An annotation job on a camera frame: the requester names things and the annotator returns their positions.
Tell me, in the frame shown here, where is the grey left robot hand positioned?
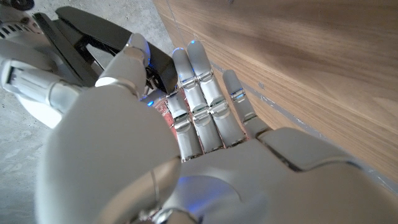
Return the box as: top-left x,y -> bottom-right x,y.
34,32 -> 398,224

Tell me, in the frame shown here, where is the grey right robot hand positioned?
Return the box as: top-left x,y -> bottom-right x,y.
0,39 -> 91,129

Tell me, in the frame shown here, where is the black rod tool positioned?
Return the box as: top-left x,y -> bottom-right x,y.
32,6 -> 178,96

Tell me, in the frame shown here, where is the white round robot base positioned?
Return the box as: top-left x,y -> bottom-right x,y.
0,0 -> 43,40

